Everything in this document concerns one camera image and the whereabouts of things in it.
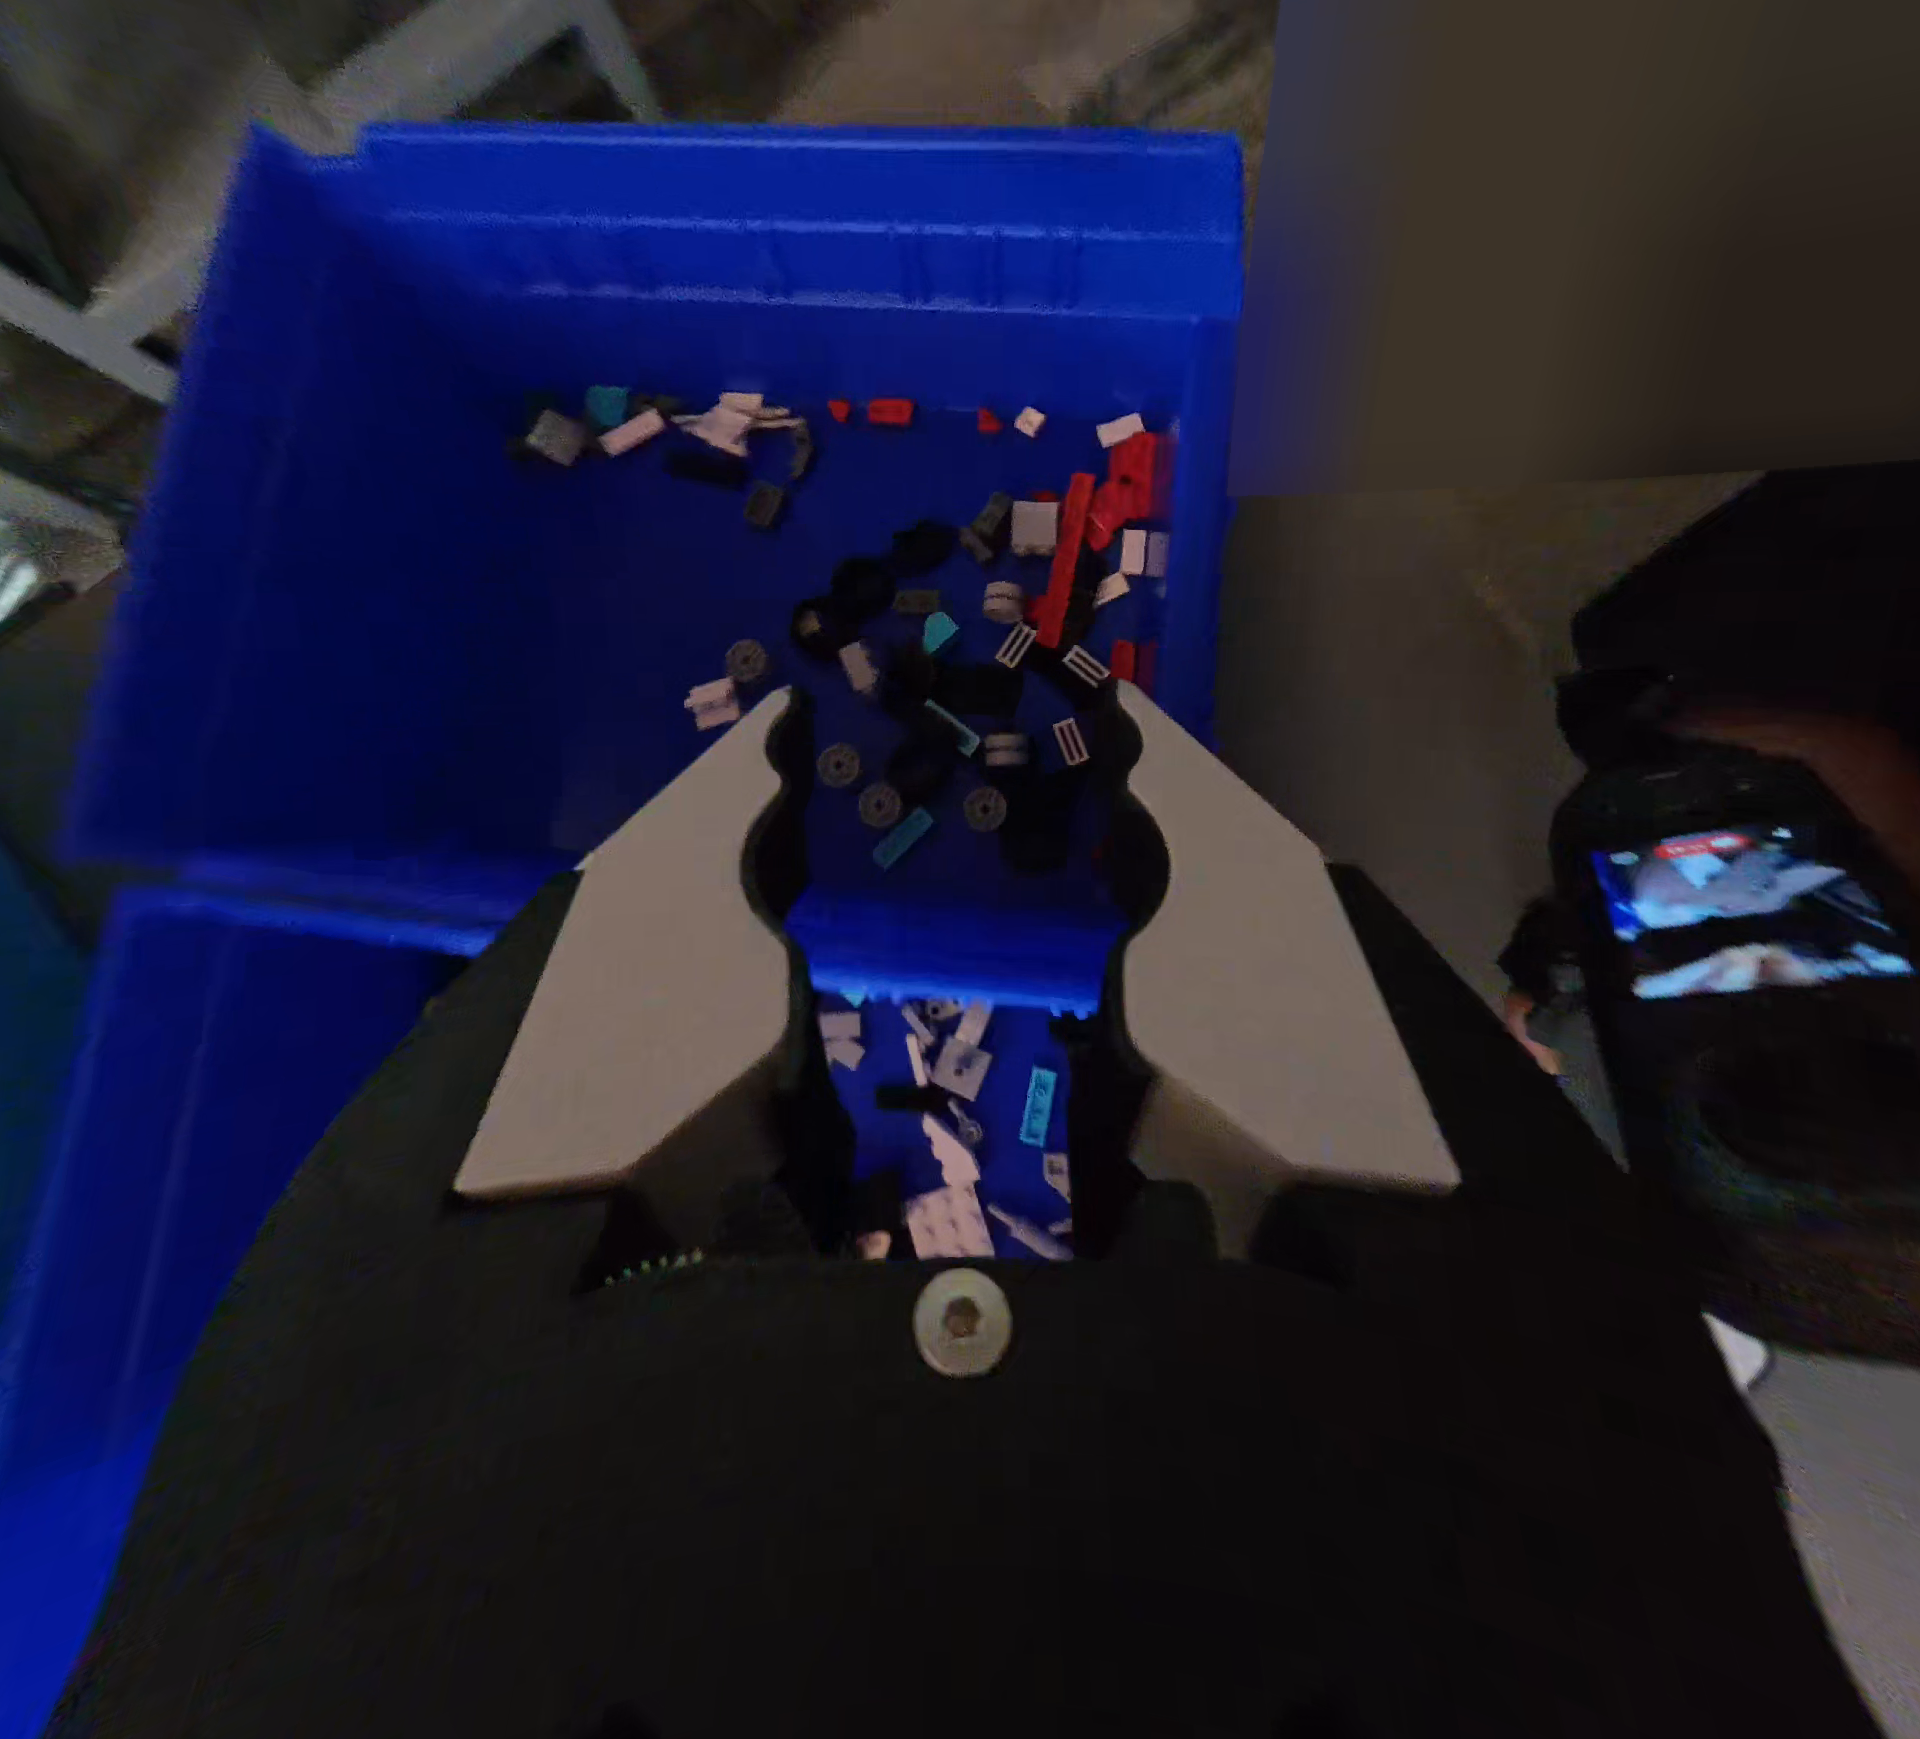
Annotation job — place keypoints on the pile of mixed toy bricks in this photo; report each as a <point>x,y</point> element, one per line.
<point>944,1228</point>
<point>1073,554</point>

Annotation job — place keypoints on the blue plastic bin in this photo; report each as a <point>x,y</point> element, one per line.
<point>449,569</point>
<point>195,1095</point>

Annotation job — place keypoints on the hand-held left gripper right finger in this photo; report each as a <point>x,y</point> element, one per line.
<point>1275,1004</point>

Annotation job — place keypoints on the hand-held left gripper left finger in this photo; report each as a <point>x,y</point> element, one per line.
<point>660,988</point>

